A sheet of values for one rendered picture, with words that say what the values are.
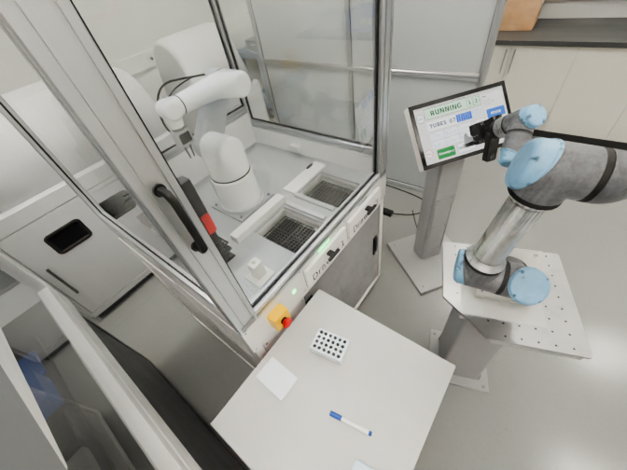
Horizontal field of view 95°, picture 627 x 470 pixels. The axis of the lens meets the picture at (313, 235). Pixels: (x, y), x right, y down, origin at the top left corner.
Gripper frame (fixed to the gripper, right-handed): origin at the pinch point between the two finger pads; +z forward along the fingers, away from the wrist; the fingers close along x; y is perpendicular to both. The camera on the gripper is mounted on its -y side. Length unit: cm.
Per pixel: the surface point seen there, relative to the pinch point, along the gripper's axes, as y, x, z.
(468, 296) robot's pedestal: -57, 25, -16
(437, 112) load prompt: 20.0, -0.1, 14.7
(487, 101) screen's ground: 18.5, -27.0, 14.8
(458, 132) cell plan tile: 7.8, -8.4, 14.7
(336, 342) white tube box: -55, 81, -19
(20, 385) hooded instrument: -19, 138, -66
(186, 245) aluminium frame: -4, 109, -50
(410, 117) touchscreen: 21.5, 13.4, 15.2
